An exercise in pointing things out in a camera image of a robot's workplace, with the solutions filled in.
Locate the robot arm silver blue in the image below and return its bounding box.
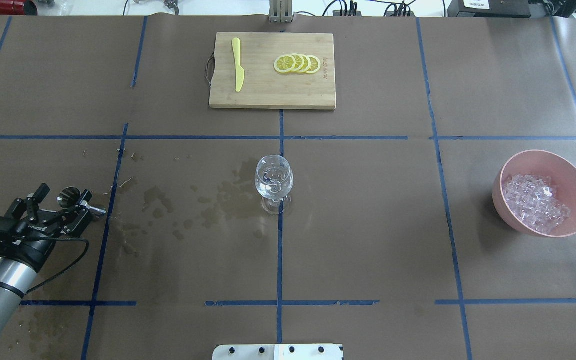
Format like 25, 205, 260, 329
0, 183, 108, 335

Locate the pink bowl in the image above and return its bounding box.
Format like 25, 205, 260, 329
492, 150, 576, 239

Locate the steel jigger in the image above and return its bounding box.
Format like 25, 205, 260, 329
56, 186, 108, 221

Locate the black box device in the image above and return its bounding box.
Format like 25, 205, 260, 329
446, 0, 531, 19

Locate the yellow plastic knife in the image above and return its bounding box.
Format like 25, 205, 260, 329
231, 38, 246, 92

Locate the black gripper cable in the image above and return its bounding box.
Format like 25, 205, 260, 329
23, 236, 90, 296

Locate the aluminium frame post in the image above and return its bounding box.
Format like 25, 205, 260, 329
269, 0, 294, 23

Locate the bamboo cutting board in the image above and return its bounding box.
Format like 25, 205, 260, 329
209, 32, 338, 111

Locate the lemon slice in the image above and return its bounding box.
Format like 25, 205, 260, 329
273, 54, 297, 74
297, 54, 312, 74
291, 54, 307, 73
305, 55, 322, 75

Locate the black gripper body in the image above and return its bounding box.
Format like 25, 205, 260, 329
10, 205, 86, 246

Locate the red thermos bottle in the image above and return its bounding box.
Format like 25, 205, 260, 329
0, 0, 38, 16

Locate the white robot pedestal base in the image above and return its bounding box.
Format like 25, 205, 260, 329
212, 343, 345, 360

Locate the clear ice cubes pile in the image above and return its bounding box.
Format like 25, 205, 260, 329
502, 174, 572, 235

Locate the clear wine glass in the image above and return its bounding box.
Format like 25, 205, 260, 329
254, 154, 294, 215

